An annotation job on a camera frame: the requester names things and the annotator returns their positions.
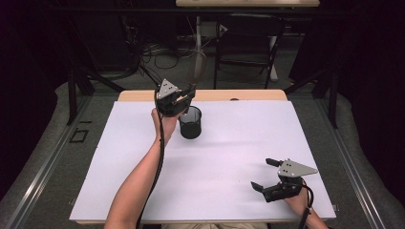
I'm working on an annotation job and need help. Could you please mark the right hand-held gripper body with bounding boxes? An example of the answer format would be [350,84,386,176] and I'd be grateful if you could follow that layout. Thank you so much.
[263,158,319,203]

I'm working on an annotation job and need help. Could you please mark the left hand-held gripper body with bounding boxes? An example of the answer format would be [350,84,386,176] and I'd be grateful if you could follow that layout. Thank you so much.
[155,78,192,117]

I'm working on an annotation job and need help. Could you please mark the black mesh pen holder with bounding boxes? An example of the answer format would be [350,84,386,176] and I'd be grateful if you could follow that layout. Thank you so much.
[179,105,203,140]

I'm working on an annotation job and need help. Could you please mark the person's right hand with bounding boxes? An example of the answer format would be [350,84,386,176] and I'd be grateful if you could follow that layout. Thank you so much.
[284,187,315,218]

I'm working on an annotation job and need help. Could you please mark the person's left hand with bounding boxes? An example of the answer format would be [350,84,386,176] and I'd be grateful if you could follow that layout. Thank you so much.
[151,107,185,146]

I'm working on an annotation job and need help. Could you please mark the white table sheet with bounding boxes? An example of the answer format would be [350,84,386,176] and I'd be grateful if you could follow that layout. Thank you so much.
[69,100,337,222]

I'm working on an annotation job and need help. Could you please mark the white table leg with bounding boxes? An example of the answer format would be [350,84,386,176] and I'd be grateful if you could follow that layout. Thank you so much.
[193,15,205,82]
[268,34,279,82]

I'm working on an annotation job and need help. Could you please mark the black chair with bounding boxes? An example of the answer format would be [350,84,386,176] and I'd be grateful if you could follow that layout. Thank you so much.
[213,12,286,90]

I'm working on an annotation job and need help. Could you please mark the black metal stand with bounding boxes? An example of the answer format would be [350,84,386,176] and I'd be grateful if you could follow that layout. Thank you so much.
[284,66,340,130]
[65,61,126,127]

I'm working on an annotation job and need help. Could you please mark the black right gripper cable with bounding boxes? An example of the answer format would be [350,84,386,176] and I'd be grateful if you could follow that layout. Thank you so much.
[297,184,315,229]

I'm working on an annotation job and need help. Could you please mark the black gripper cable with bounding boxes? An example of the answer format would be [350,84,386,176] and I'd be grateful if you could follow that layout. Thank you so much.
[136,92,166,229]
[297,184,315,229]

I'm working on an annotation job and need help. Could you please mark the bundle of floor cables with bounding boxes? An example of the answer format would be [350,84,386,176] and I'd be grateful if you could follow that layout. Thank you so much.
[125,18,199,82]

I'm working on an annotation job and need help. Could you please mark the aluminium floor rail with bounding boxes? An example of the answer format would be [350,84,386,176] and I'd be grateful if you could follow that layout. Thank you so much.
[317,94,388,229]
[4,94,92,229]

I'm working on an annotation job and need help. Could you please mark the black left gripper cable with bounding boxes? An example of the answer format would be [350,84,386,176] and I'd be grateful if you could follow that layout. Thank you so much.
[136,92,166,229]

